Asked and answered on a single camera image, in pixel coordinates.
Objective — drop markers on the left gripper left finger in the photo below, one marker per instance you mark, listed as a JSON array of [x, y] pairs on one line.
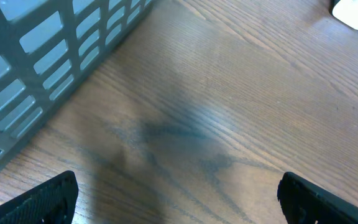
[[53, 201]]

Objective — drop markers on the white barcode scanner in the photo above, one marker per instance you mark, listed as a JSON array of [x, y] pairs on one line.
[[346, 11]]

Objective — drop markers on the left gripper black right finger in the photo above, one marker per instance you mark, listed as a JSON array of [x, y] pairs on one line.
[[303, 202]]

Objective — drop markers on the grey plastic shopping basket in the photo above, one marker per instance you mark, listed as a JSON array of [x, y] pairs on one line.
[[47, 49]]

